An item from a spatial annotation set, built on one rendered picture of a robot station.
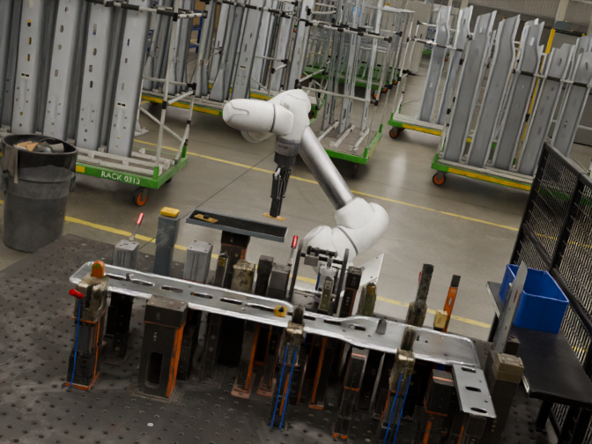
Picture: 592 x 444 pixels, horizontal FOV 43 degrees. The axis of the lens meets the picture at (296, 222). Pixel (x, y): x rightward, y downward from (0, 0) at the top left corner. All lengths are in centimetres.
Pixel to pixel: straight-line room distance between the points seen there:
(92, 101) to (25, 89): 61
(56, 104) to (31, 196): 191
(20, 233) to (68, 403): 296
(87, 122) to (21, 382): 454
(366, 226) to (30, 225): 273
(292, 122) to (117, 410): 111
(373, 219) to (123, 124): 389
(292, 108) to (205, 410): 105
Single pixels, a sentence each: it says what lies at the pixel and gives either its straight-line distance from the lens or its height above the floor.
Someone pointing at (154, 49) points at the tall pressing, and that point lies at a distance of 1031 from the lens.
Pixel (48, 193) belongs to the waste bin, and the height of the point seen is 44.
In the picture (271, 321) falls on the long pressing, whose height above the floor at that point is 100.
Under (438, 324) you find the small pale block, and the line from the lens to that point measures 270.
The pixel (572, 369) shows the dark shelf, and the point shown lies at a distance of 266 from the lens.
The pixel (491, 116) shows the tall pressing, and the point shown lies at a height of 92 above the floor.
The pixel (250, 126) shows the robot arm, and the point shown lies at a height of 155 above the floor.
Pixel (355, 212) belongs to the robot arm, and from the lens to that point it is 325.
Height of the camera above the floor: 206
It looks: 18 degrees down
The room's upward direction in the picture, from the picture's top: 11 degrees clockwise
